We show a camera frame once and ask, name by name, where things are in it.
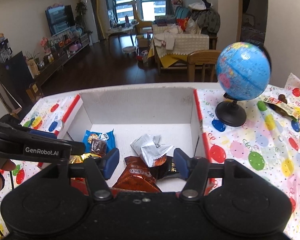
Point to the blue desk globe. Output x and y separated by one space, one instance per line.
242 72

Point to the yellow armchair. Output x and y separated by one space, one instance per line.
142 25

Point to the orange cookie packet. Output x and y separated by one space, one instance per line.
135 177

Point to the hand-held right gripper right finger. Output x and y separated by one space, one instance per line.
181 163

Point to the potted plant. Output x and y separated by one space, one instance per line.
81 8

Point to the wooden chair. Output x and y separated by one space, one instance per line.
202 55

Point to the dark brown chocolate packet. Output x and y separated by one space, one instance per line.
98 147

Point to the dark coat pile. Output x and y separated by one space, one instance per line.
207 17

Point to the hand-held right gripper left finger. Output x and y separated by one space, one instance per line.
112 162

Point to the television cabinet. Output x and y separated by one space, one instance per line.
62 57

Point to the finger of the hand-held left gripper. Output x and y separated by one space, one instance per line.
43 133
77 148

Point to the round stool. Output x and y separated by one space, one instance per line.
129 50

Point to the yellow grey curtain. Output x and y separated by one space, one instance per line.
97 10

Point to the teal cushion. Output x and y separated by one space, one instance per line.
182 12

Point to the black snack packet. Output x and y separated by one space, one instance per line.
168 171

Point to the balloon print tablecloth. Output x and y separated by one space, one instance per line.
252 142

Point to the white cardboard box red trim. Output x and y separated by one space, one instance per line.
140 110

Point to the brown snack wrapper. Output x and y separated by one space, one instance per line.
287 106

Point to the silver snack packet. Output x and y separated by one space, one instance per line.
150 147

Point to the black cabinet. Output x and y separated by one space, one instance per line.
15 75

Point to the white tower air conditioner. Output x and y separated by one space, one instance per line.
90 17

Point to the television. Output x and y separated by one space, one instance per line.
60 20

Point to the amber foil snack packet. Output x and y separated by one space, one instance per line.
82 158

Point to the paper bag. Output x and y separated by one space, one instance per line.
33 68

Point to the round coffee table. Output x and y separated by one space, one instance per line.
121 30

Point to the blue cookie packet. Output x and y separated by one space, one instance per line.
100 135

